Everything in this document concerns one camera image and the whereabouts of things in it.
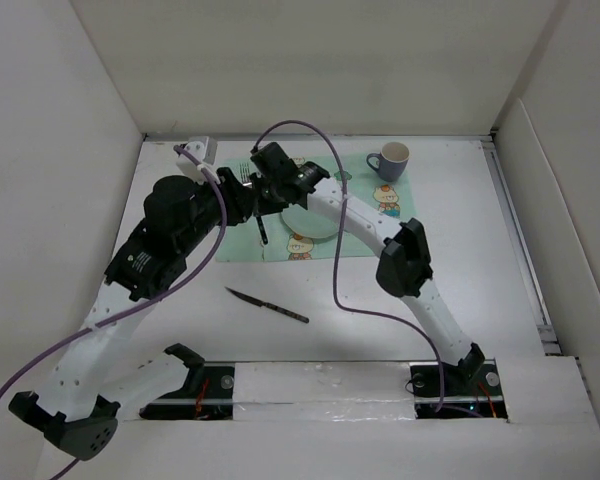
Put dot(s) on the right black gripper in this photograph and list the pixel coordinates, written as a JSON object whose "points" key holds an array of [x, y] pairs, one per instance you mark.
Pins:
{"points": [[263, 206]]}

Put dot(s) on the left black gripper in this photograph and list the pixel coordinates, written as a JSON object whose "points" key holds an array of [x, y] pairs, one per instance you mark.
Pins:
{"points": [[238, 198]]}

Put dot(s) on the silver fork black handle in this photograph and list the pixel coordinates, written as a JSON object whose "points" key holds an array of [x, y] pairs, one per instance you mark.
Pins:
{"points": [[245, 175]]}

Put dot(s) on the green floral plate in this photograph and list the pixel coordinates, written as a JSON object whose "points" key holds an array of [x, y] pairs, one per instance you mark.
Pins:
{"points": [[306, 224]]}

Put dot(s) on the green cartoon print cloth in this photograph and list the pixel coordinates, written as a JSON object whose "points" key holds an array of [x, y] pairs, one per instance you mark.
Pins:
{"points": [[242, 243]]}

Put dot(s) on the black handled table knife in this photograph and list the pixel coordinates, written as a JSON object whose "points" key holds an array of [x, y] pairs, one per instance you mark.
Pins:
{"points": [[267, 305]]}

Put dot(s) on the purple ceramic mug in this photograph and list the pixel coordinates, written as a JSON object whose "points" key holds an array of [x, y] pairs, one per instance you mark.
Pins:
{"points": [[390, 162]]}

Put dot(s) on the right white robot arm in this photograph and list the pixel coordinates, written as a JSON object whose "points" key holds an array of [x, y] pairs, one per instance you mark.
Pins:
{"points": [[404, 261]]}

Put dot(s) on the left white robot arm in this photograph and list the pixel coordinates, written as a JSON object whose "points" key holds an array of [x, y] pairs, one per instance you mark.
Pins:
{"points": [[76, 409]]}

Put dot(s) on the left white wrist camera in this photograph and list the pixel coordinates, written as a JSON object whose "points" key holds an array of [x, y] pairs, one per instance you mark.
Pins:
{"points": [[201, 148]]}

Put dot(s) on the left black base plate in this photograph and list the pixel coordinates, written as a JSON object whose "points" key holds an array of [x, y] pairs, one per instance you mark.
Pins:
{"points": [[206, 395]]}

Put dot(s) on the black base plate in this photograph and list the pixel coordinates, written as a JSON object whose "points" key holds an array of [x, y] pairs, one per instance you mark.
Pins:
{"points": [[206, 395], [480, 397]]}

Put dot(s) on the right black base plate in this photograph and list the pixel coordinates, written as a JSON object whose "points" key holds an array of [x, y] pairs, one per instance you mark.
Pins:
{"points": [[480, 397]]}

